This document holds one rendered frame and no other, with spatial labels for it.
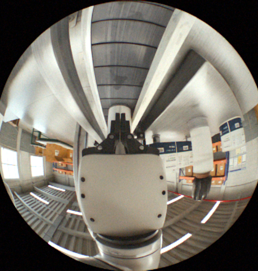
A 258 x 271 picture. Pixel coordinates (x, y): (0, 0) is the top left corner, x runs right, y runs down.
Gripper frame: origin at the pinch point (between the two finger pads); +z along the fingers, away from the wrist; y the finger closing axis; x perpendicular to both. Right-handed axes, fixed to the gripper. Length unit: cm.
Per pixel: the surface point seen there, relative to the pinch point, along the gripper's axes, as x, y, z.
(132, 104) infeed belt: -0.3, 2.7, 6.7
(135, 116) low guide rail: -0.5, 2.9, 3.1
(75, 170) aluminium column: -18.5, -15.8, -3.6
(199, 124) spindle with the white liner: -2.4, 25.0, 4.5
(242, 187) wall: -71, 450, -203
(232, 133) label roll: 2.8, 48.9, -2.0
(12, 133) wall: -115, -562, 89
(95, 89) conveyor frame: 4.1, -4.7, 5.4
